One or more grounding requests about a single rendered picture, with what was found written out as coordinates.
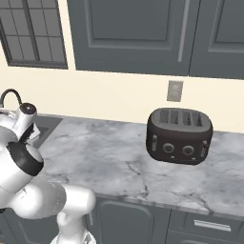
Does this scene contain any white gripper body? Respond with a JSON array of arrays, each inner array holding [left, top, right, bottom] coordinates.
[[28, 124, 42, 141]]

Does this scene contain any dark grey sink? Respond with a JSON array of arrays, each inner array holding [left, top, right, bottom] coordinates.
[[30, 114, 64, 150]]

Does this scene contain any grey sink cupboard door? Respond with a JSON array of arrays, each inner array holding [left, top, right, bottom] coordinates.
[[0, 208, 60, 244]]

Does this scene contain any black curved tap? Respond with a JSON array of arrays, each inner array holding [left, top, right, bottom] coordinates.
[[0, 89, 24, 109]]

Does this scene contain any dark framed window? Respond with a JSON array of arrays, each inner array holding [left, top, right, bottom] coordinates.
[[0, 0, 69, 71]]

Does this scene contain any grey base cupboard door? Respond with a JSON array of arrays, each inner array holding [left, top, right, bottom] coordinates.
[[94, 197, 173, 244]]

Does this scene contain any black four-slot toaster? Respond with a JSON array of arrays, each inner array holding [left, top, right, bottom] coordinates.
[[145, 107, 214, 166]]

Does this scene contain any grey drawer front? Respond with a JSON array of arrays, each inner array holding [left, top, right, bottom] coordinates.
[[167, 209, 244, 244]]

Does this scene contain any wide grey wall cupboard door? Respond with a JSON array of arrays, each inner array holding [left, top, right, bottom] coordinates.
[[67, 0, 202, 77]]

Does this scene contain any grey wall socket plate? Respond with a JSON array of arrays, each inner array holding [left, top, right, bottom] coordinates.
[[167, 80, 184, 103]]

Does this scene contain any grey wall cupboard handle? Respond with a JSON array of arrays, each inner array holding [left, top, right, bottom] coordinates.
[[177, 0, 191, 63]]

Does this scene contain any silver drawer handle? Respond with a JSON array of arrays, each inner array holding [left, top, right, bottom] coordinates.
[[193, 219, 233, 233]]

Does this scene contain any narrow grey wall cupboard door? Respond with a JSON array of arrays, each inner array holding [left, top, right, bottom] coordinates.
[[189, 0, 244, 80]]

